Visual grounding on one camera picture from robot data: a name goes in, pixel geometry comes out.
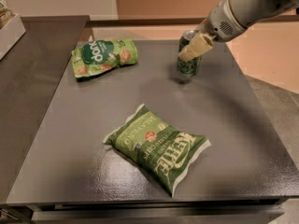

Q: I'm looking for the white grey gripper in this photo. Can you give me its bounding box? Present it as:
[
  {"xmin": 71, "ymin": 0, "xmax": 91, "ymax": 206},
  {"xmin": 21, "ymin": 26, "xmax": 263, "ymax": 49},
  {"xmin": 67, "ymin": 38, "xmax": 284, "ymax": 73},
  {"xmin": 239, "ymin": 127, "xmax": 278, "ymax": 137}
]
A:
[{"xmin": 178, "ymin": 0, "xmax": 246, "ymax": 62}]

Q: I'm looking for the green jalapeno kettle chip bag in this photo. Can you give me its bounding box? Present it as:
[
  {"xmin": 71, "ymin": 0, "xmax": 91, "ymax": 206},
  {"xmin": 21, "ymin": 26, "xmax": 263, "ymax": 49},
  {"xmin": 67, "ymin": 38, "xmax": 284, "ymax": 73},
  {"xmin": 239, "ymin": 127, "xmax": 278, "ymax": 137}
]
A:
[{"xmin": 103, "ymin": 104, "xmax": 211, "ymax": 196}]

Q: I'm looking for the green soda can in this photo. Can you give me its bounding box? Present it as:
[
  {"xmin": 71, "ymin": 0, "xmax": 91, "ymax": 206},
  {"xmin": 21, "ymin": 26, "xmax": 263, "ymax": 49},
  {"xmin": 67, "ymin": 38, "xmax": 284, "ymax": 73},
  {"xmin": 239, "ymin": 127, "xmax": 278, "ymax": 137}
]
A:
[{"xmin": 177, "ymin": 30, "xmax": 201, "ymax": 77}]

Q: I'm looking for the white box at left edge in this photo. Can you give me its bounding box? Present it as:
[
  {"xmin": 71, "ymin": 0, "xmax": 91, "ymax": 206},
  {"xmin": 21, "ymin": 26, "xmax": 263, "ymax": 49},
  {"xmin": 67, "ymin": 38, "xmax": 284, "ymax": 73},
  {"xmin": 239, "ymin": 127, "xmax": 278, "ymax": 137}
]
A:
[{"xmin": 0, "ymin": 0, "xmax": 26, "ymax": 60}]

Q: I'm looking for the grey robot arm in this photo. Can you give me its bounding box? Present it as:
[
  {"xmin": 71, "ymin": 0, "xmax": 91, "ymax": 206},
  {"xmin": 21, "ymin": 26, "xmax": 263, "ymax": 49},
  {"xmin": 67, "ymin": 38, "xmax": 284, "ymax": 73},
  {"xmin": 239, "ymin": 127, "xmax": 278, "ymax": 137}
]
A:
[{"xmin": 178, "ymin": 0, "xmax": 299, "ymax": 62}]

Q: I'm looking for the green rice chip bag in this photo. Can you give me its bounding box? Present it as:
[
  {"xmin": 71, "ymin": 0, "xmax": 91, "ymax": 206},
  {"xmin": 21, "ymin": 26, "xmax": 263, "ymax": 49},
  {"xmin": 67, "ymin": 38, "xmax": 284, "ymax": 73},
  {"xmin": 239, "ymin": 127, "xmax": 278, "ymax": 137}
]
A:
[{"xmin": 72, "ymin": 38, "xmax": 138, "ymax": 78}]

